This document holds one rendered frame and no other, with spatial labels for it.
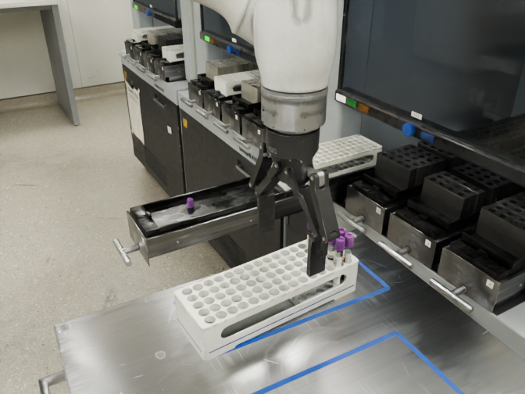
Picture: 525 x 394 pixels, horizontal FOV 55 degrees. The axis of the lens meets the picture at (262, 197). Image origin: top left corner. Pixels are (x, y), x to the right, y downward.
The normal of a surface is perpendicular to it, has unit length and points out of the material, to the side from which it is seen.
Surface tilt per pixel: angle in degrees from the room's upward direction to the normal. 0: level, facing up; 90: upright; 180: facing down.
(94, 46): 90
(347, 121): 90
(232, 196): 0
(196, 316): 0
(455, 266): 90
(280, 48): 91
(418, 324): 0
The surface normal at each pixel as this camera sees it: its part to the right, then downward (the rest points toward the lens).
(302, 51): 0.13, 0.51
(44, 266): 0.00, -0.87
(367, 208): -0.87, 0.25
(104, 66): 0.50, 0.42
